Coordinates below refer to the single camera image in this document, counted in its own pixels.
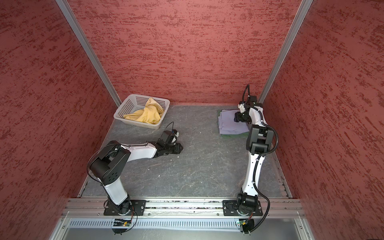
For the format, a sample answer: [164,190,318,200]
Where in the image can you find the lavender skirt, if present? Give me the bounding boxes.
[217,109,251,136]

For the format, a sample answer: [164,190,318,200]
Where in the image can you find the green skirt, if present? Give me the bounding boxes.
[216,109,251,139]

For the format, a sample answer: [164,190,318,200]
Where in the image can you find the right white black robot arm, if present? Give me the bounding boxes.
[235,96,275,216]

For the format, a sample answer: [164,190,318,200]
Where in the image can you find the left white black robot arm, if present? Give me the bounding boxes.
[87,130,183,216]

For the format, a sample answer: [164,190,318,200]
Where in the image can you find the yellow skirt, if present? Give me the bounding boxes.
[123,98,165,125]

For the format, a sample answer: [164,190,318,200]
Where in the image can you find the white plastic laundry basket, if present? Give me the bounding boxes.
[114,94,170,130]

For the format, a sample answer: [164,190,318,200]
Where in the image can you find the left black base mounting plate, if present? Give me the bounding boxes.
[104,200,147,216]

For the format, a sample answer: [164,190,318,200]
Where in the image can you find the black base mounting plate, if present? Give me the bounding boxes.
[222,200,263,217]
[104,200,147,216]

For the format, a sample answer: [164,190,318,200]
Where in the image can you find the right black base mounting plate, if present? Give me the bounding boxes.
[222,200,263,217]

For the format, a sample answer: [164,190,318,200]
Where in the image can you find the left small circuit board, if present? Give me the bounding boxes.
[113,219,132,228]

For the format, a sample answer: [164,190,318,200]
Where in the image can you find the small circuit board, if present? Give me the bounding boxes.
[238,219,255,234]
[113,219,132,228]

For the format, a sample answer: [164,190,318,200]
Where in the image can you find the right small circuit board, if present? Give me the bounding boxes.
[238,219,255,234]

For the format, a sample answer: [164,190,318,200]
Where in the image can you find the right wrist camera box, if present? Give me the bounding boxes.
[238,102,246,114]

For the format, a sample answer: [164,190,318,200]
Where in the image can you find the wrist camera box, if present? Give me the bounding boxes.
[172,129,179,138]
[238,102,246,114]

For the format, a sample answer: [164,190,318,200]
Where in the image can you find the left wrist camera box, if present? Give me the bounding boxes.
[172,129,179,138]

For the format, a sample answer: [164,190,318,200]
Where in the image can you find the black corrugated cable conduit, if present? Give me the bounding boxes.
[241,84,280,234]

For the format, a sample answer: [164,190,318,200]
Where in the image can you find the aluminium front rail frame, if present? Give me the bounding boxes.
[51,197,314,240]

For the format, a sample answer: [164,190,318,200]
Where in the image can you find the right aluminium corner post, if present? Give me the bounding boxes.
[259,0,313,104]

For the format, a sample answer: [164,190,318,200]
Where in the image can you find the aluminium corner post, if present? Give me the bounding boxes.
[259,0,313,104]
[56,0,122,107]

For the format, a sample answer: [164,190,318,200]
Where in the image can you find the left aluminium corner post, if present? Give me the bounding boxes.
[56,0,122,107]

